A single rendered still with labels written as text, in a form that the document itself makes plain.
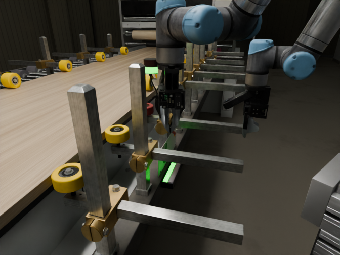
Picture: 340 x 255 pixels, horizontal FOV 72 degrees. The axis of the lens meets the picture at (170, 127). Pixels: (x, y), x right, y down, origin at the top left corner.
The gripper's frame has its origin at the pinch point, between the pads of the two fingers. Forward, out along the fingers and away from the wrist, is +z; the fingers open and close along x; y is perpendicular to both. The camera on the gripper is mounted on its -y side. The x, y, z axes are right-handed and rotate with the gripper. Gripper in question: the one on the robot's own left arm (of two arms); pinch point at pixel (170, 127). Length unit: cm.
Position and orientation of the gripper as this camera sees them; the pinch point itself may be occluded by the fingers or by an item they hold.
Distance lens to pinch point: 73.9
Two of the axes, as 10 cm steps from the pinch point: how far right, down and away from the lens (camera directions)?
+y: 0.8, 4.2, -9.1
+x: 10.0, -0.3, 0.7
